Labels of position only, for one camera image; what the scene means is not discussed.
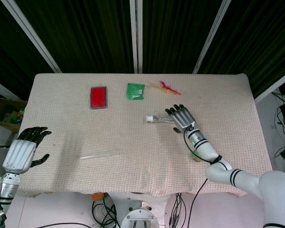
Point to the grey robot base column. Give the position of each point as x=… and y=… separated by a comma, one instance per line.
x=140, y=216

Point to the dark green curtain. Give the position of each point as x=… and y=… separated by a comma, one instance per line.
x=85, y=35

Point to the green foil packet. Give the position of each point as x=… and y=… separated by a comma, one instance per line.
x=135, y=91

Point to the white vertical frame post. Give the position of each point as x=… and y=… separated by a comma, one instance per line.
x=135, y=35

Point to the brown cardboard box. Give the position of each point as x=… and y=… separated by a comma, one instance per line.
x=4, y=104

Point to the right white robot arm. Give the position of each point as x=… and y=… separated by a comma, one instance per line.
x=242, y=178

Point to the pink yellow feather strands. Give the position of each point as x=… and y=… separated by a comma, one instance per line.
x=166, y=86

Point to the orange plug box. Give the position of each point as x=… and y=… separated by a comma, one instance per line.
x=97, y=196

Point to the beige waffle tablecloth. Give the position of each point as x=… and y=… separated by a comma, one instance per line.
x=123, y=133

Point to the red flat case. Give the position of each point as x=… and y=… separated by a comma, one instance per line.
x=98, y=97

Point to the white slanted frame post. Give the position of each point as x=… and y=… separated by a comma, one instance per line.
x=211, y=35
x=35, y=35

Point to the clear plastic tube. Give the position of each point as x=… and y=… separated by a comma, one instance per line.
x=102, y=154

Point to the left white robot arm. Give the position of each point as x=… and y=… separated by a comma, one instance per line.
x=4, y=187

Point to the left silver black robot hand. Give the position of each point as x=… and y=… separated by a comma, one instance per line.
x=19, y=154

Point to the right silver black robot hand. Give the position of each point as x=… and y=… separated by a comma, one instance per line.
x=183, y=117

